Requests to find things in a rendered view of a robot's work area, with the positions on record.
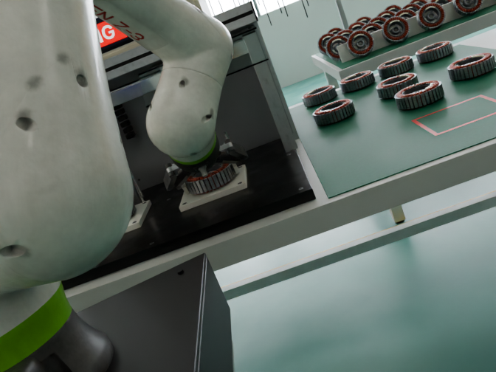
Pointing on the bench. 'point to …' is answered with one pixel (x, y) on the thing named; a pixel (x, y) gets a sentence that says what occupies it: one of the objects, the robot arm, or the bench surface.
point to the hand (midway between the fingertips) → (209, 176)
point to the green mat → (398, 127)
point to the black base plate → (209, 210)
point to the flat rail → (126, 94)
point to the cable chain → (125, 122)
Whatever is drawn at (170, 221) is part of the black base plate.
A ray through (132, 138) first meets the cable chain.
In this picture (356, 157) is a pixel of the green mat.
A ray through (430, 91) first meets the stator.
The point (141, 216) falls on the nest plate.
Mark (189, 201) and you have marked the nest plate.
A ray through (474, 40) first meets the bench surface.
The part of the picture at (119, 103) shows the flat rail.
